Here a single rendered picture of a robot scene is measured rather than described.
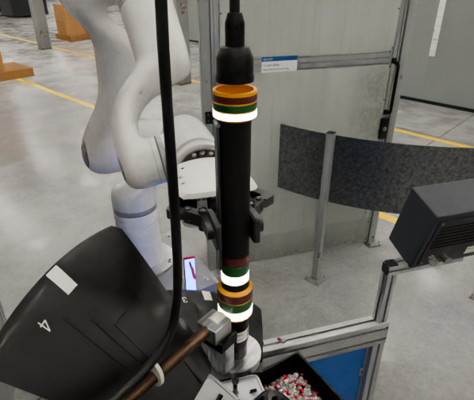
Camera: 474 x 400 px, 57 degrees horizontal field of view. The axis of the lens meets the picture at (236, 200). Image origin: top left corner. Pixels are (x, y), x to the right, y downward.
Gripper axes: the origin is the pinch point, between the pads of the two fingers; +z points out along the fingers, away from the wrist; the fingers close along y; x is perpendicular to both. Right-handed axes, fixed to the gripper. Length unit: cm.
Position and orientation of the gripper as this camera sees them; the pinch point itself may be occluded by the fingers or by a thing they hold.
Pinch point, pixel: (233, 226)
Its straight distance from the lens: 49.1
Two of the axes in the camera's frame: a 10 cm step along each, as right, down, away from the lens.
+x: 0.0, -8.8, -4.7
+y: -9.6, 1.4, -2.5
